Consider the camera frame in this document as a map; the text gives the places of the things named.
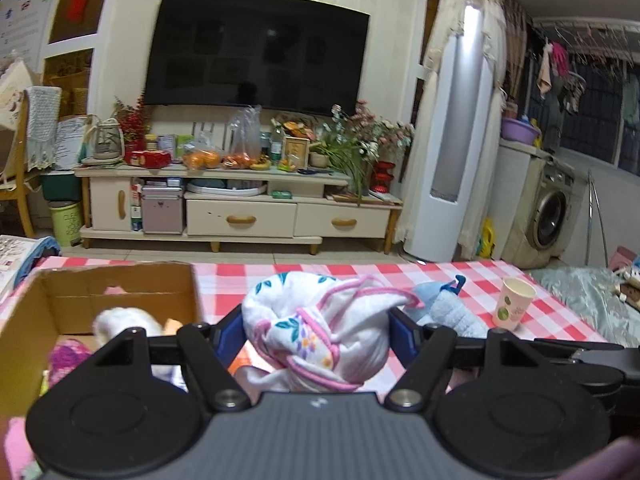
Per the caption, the orange plush toy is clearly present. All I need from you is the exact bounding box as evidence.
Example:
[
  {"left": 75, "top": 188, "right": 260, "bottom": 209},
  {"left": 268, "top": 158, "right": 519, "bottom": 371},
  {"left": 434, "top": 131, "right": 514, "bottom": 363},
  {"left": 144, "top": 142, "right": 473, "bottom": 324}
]
[{"left": 162, "top": 318, "right": 183, "bottom": 336}]

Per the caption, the light blue knitted toy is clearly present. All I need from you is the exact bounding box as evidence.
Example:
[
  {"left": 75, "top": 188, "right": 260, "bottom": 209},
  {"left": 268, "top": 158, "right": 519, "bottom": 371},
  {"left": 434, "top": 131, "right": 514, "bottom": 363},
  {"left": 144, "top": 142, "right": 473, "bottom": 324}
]
[{"left": 404, "top": 274, "right": 489, "bottom": 339}]

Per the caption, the purple knitted hat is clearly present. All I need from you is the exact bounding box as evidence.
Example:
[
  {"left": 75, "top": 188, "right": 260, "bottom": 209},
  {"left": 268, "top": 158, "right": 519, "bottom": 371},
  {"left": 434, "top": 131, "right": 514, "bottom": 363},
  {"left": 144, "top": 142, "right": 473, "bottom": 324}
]
[{"left": 48, "top": 338, "right": 92, "bottom": 387}]

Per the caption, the pink checkered tablecloth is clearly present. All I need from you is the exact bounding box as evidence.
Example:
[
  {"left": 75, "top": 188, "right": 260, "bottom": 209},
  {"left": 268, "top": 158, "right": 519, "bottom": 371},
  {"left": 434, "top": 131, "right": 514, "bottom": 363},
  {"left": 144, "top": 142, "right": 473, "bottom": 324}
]
[{"left": 0, "top": 254, "right": 601, "bottom": 480}]

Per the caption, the paper cup green print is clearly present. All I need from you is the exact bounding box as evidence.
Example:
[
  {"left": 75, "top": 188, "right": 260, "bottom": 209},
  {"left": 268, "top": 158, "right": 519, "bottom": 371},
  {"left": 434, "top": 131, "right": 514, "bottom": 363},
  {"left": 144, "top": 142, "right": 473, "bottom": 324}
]
[{"left": 492, "top": 278, "right": 537, "bottom": 330}]

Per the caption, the yellow detergent bottle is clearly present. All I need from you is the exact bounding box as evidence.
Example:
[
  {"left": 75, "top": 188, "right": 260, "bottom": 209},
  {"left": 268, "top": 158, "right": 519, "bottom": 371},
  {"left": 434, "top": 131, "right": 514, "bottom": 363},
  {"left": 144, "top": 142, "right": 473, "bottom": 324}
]
[{"left": 477, "top": 218, "right": 496, "bottom": 259}]

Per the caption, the white tower air conditioner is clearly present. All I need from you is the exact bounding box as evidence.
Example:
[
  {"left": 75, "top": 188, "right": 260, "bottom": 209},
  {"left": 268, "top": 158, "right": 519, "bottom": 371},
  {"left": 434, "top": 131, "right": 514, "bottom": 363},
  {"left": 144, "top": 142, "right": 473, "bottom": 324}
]
[{"left": 396, "top": 0, "right": 506, "bottom": 262}]

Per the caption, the cream TV cabinet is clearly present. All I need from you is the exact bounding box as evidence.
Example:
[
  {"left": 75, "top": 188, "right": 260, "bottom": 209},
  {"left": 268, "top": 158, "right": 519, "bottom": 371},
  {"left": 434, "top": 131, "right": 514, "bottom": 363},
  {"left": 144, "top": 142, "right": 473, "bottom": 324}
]
[{"left": 75, "top": 165, "right": 402, "bottom": 255}]

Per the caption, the pink storage box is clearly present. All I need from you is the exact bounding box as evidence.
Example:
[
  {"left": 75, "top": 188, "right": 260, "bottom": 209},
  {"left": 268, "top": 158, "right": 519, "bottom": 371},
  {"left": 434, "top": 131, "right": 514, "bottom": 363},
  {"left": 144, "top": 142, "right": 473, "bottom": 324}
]
[{"left": 141, "top": 186, "right": 184, "bottom": 234}]

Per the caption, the cardboard box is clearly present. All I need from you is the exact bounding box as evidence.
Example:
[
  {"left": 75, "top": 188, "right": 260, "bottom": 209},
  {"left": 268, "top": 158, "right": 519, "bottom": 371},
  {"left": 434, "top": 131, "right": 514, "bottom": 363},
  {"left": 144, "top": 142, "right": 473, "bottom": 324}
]
[{"left": 1, "top": 262, "right": 204, "bottom": 422}]

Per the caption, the washing machine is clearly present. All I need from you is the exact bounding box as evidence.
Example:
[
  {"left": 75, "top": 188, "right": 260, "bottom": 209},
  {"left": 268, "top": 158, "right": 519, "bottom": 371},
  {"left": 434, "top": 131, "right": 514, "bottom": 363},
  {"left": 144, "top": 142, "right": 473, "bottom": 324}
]
[{"left": 489, "top": 140, "right": 587, "bottom": 270}]

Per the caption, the red vase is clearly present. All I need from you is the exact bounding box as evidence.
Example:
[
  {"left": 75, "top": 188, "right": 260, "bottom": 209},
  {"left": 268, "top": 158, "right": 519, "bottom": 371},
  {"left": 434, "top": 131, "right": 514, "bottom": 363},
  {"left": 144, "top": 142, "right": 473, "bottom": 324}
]
[{"left": 370, "top": 160, "right": 395, "bottom": 193}]

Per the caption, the bag of oranges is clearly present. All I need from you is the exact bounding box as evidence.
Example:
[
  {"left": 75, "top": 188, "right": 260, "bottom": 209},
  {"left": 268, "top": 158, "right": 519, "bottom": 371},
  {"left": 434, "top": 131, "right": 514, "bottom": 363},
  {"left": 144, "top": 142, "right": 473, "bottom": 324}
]
[{"left": 182, "top": 144, "right": 222, "bottom": 170}]

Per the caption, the green waste bin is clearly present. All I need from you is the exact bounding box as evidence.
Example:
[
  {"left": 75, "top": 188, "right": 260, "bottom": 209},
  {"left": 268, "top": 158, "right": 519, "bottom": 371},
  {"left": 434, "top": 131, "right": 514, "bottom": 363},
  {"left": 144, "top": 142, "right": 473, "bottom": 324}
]
[{"left": 49, "top": 202, "right": 82, "bottom": 247}]

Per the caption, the red gift box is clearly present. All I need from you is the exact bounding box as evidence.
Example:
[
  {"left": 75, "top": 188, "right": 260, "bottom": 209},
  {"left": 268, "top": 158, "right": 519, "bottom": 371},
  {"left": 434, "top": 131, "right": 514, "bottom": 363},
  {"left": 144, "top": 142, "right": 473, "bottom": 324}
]
[{"left": 125, "top": 150, "right": 172, "bottom": 169}]

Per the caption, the clear plastic bag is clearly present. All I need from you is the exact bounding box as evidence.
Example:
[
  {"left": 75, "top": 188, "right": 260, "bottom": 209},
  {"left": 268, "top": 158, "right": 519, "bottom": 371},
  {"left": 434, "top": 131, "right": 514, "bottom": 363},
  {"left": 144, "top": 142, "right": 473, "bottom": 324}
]
[{"left": 222, "top": 105, "right": 262, "bottom": 169}]

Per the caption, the potted flower plant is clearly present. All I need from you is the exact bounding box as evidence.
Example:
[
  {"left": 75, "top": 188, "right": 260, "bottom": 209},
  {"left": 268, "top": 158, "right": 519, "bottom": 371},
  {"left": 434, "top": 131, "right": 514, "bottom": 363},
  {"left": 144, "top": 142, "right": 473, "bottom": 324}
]
[{"left": 310, "top": 100, "right": 414, "bottom": 198}]

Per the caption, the framed picture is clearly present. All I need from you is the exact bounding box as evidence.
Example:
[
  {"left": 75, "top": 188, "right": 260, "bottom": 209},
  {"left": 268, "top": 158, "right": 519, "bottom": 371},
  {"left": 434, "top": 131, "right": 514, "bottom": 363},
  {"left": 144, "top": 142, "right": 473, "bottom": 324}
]
[{"left": 282, "top": 136, "right": 310, "bottom": 169}]

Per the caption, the white printed box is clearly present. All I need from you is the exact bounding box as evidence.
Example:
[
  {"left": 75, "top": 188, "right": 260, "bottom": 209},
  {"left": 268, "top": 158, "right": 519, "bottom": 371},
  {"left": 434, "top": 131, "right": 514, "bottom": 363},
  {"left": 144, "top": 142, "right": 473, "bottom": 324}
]
[{"left": 0, "top": 235, "right": 61, "bottom": 301}]

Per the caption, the electric kettle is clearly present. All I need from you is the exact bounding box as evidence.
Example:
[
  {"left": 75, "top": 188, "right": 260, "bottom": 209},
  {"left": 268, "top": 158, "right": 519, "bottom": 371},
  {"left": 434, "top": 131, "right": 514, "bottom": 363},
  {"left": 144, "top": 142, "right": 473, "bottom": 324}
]
[{"left": 80, "top": 118, "right": 125, "bottom": 166}]

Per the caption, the purple basin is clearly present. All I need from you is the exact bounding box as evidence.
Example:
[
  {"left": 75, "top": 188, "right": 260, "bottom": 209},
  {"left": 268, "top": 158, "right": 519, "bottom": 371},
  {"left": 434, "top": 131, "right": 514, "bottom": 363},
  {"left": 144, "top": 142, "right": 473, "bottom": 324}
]
[{"left": 501, "top": 118, "right": 538, "bottom": 145}]

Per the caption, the red berry plant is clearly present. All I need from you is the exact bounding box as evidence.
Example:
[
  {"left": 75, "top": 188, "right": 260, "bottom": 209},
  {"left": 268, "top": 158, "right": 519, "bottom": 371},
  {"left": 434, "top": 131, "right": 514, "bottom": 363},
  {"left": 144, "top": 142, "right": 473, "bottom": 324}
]
[{"left": 113, "top": 94, "right": 150, "bottom": 152}]

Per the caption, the wooden chair with lace cover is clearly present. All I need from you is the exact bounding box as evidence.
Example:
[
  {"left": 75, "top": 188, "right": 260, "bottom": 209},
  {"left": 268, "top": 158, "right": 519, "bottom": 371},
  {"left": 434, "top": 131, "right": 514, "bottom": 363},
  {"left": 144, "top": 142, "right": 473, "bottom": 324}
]
[{"left": 1, "top": 86, "right": 62, "bottom": 238}]

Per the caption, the black flat television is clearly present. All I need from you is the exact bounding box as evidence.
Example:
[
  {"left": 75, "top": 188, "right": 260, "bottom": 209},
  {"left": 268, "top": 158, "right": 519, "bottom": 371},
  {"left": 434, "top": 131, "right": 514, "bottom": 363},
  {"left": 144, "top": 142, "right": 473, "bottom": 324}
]
[{"left": 143, "top": 0, "right": 369, "bottom": 116}]

